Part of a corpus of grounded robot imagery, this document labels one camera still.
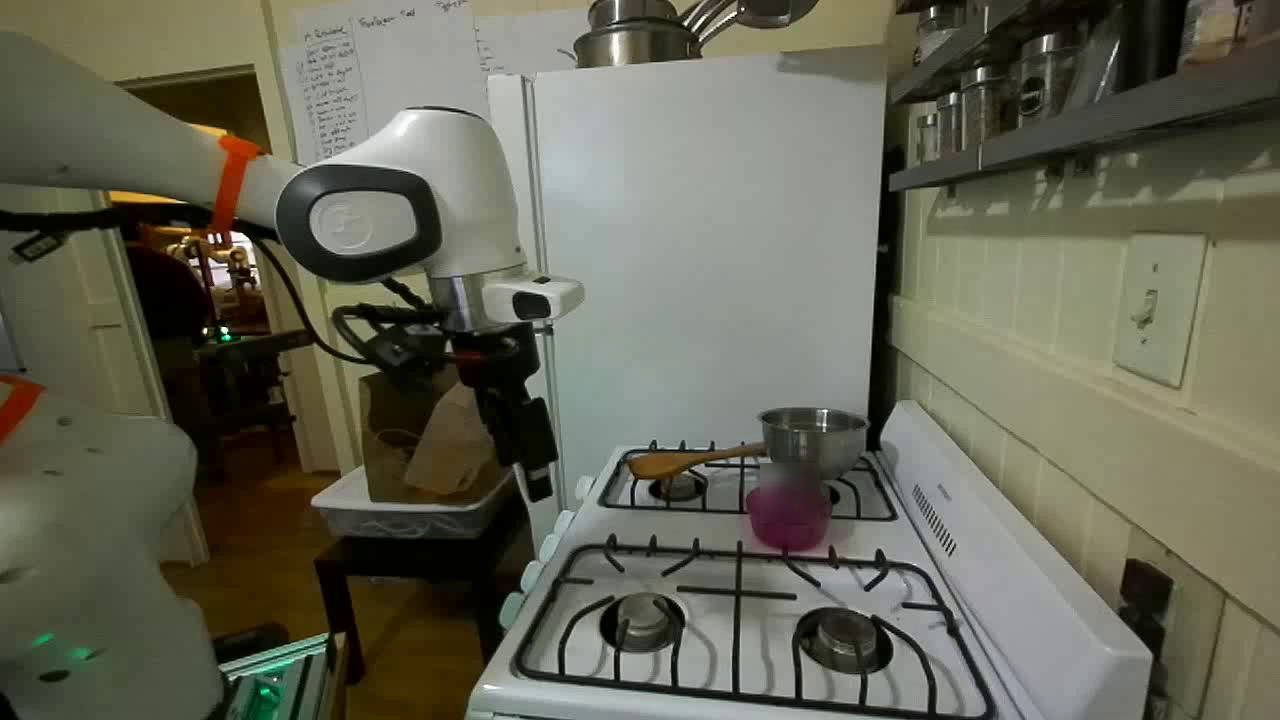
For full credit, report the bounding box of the orange strap on forearm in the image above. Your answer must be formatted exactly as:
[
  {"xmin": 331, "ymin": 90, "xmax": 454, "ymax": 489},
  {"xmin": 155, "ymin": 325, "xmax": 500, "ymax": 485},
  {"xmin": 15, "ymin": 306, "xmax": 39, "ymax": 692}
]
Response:
[{"xmin": 208, "ymin": 130, "xmax": 265, "ymax": 239}]

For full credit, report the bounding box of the dark wooden stool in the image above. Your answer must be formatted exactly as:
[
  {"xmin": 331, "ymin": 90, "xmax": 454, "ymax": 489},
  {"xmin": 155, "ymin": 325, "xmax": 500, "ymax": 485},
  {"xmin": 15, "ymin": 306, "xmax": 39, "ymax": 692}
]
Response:
[{"xmin": 307, "ymin": 510, "xmax": 530, "ymax": 692}]

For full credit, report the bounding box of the steel canister with lid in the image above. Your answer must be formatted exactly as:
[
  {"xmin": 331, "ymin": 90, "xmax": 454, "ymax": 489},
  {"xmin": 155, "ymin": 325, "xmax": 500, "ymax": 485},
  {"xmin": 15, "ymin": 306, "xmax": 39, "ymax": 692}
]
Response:
[
  {"xmin": 957, "ymin": 60, "xmax": 1017, "ymax": 152},
  {"xmin": 905, "ymin": 95, "xmax": 948, "ymax": 170},
  {"xmin": 937, "ymin": 84, "xmax": 970, "ymax": 161},
  {"xmin": 1017, "ymin": 29, "xmax": 1086, "ymax": 130}
]

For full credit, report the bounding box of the white light switch plate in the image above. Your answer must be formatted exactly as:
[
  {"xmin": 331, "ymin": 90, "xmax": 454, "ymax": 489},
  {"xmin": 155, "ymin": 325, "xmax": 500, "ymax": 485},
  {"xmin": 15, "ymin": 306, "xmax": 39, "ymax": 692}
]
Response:
[{"xmin": 1109, "ymin": 230, "xmax": 1213, "ymax": 396}]

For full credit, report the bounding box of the dark tall container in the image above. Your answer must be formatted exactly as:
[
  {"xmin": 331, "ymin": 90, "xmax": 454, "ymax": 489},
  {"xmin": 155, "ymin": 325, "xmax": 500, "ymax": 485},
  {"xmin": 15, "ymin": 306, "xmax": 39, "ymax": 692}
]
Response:
[{"xmin": 1110, "ymin": 0, "xmax": 1190, "ymax": 90}]

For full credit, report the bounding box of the dark wooden side table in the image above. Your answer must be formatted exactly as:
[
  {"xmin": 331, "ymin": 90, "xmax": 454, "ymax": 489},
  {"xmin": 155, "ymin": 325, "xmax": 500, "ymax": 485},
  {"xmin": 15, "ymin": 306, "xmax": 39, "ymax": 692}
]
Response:
[{"xmin": 194, "ymin": 325, "xmax": 318, "ymax": 462}]

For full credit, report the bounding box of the white refrigerator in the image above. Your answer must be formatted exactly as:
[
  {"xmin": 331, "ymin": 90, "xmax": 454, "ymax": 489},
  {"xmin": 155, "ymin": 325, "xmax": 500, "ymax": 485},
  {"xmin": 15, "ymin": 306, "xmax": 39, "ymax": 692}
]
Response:
[{"xmin": 483, "ymin": 48, "xmax": 896, "ymax": 555}]

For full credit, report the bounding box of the grey wall shelf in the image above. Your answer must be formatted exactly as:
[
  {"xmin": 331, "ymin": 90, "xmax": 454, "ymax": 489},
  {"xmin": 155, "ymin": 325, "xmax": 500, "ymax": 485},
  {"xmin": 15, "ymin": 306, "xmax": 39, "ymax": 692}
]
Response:
[{"xmin": 882, "ymin": 0, "xmax": 1280, "ymax": 199}]

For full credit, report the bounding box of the white gas stove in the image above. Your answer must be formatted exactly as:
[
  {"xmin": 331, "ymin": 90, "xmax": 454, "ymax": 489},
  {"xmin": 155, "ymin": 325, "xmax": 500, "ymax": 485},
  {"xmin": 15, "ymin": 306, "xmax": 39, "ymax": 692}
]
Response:
[{"xmin": 463, "ymin": 396, "xmax": 1159, "ymax": 720}]

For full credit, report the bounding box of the stainless steel saucepan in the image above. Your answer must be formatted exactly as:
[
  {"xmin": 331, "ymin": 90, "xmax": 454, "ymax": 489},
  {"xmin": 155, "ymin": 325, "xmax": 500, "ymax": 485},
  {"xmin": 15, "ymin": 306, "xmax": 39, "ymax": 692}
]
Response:
[{"xmin": 754, "ymin": 404, "xmax": 872, "ymax": 489}]

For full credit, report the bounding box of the brown paper bag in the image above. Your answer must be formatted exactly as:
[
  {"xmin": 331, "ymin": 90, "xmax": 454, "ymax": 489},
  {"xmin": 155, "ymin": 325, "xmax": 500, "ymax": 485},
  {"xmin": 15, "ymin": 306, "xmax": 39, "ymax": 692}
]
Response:
[{"xmin": 355, "ymin": 363, "xmax": 518, "ymax": 506}]

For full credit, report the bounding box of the metal kitchen utensils bunch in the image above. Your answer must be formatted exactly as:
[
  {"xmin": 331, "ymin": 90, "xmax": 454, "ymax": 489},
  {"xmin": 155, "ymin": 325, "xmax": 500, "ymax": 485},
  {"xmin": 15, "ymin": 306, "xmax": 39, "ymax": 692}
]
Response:
[{"xmin": 675, "ymin": 0, "xmax": 818, "ymax": 48}]

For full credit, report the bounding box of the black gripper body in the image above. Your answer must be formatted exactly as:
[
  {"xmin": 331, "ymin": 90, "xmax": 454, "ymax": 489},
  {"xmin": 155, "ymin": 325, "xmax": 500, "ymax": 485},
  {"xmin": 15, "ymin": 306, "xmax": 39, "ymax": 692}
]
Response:
[{"xmin": 453, "ymin": 325, "xmax": 560, "ymax": 470}]

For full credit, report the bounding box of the pink translucent bowl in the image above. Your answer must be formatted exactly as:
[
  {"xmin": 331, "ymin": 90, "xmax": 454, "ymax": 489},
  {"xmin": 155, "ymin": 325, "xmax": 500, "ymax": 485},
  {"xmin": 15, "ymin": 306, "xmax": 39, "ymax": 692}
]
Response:
[{"xmin": 742, "ymin": 477, "xmax": 841, "ymax": 555}]

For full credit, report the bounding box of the grey box with green lights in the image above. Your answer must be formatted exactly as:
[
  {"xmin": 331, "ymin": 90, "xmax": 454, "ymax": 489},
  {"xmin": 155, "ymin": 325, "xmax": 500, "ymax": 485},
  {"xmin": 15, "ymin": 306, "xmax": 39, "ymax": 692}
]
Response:
[{"xmin": 208, "ymin": 620, "xmax": 347, "ymax": 720}]

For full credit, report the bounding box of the large steel pot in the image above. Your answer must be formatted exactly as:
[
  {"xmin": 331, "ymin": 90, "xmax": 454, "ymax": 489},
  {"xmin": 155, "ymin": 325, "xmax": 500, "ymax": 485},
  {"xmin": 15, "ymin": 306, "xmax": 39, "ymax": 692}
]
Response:
[{"xmin": 571, "ymin": 0, "xmax": 702, "ymax": 73}]

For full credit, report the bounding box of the dark wall outlet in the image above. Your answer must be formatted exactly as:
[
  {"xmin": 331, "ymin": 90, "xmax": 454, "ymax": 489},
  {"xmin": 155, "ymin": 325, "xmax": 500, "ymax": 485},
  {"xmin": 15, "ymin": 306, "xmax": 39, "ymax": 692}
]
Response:
[{"xmin": 1115, "ymin": 555, "xmax": 1181, "ymax": 658}]

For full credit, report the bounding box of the black cast iron stove grate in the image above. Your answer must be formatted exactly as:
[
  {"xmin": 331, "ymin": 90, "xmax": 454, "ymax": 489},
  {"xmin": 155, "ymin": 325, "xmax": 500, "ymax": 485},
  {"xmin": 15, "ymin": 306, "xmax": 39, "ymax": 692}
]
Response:
[
  {"xmin": 511, "ymin": 530, "xmax": 998, "ymax": 720},
  {"xmin": 595, "ymin": 439, "xmax": 905, "ymax": 529}
]

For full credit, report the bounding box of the white plastic tray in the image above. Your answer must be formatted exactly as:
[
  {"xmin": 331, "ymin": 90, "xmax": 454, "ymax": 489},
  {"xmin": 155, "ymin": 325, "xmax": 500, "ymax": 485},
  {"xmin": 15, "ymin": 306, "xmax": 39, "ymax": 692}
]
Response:
[{"xmin": 307, "ymin": 462, "xmax": 525, "ymax": 543}]

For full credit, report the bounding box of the white handwritten wall sheet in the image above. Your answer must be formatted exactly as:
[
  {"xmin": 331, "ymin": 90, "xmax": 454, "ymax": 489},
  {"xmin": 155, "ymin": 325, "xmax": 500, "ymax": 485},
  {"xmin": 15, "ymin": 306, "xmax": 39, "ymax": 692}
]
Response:
[{"xmin": 273, "ymin": 0, "xmax": 591, "ymax": 170}]

